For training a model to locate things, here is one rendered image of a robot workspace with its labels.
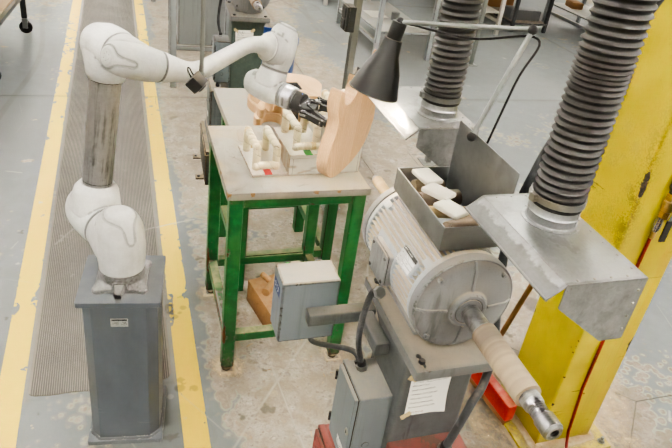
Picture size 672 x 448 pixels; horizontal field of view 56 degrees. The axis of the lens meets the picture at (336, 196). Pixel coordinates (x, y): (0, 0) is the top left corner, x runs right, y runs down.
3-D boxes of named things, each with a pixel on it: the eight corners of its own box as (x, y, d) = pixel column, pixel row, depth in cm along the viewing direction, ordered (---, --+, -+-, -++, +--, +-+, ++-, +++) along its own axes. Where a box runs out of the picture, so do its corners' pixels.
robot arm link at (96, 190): (82, 252, 220) (56, 223, 233) (126, 243, 231) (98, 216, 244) (100, 31, 189) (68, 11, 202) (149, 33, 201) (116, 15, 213)
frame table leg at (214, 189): (216, 294, 330) (223, 137, 286) (206, 295, 329) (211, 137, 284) (215, 287, 335) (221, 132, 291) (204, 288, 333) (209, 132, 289)
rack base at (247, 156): (289, 175, 256) (289, 173, 255) (252, 178, 251) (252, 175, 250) (270, 146, 278) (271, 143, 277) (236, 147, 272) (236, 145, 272)
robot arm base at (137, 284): (89, 302, 211) (88, 288, 208) (99, 262, 230) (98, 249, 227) (146, 301, 215) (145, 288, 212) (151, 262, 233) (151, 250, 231)
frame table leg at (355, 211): (338, 358, 301) (367, 194, 257) (327, 359, 300) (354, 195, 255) (335, 350, 306) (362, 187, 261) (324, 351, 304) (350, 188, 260)
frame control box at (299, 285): (363, 386, 172) (378, 313, 159) (286, 397, 166) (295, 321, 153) (337, 325, 192) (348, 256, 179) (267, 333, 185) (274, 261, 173)
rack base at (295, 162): (326, 173, 262) (329, 153, 257) (288, 176, 256) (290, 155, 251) (305, 144, 283) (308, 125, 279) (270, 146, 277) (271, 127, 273)
